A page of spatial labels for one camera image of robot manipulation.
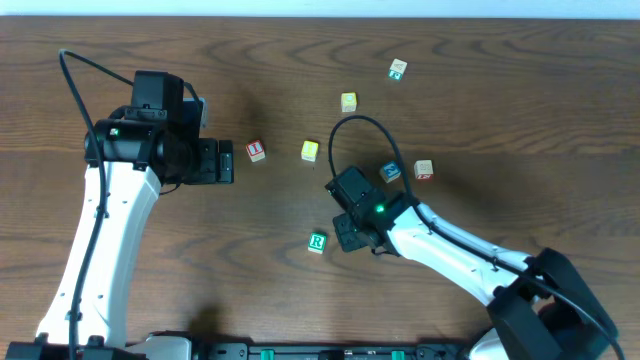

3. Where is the blue number 2 block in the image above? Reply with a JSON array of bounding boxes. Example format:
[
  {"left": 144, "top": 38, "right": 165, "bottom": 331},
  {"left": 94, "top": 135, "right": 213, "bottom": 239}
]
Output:
[{"left": 380, "top": 161, "right": 402, "bottom": 183}]

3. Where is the yellow top wooden block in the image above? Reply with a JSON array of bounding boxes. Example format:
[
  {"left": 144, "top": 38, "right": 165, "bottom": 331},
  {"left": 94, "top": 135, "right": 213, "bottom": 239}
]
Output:
[{"left": 301, "top": 140, "right": 319, "bottom": 162}]

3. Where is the red letter I block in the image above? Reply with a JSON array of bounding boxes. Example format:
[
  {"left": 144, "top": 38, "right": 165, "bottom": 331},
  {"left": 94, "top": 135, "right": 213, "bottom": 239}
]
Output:
[{"left": 245, "top": 140, "right": 266, "bottom": 162}]

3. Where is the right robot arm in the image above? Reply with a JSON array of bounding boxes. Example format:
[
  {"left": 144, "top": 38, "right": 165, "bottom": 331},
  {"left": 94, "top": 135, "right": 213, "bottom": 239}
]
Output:
[{"left": 325, "top": 167, "right": 621, "bottom": 359}]

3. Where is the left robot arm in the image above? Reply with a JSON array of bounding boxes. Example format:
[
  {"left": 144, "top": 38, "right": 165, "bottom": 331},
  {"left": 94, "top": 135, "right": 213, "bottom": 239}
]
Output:
[{"left": 6, "top": 71, "right": 234, "bottom": 359}]

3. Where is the green letter R block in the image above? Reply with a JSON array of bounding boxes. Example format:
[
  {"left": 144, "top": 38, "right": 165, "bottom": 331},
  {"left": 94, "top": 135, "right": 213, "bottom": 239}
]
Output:
[{"left": 307, "top": 232, "right": 327, "bottom": 254}]

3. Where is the red sided wooden block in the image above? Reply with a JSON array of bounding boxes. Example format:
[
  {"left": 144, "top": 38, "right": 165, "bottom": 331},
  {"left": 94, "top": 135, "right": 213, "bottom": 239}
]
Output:
[{"left": 414, "top": 160, "right": 434, "bottom": 180}]

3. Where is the yellow top block far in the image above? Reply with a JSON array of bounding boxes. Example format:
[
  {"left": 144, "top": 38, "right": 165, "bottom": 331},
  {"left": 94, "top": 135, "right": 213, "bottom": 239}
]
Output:
[{"left": 341, "top": 92, "right": 358, "bottom": 113}]

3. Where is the green sided wooden block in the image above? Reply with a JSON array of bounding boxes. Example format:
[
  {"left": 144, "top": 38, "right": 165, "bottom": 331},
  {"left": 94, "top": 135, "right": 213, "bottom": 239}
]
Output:
[{"left": 388, "top": 59, "right": 408, "bottom": 81}]

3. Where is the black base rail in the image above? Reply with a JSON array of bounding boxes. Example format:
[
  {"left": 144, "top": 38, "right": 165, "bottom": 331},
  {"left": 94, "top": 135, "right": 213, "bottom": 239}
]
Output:
[{"left": 191, "top": 342, "right": 470, "bottom": 360}]

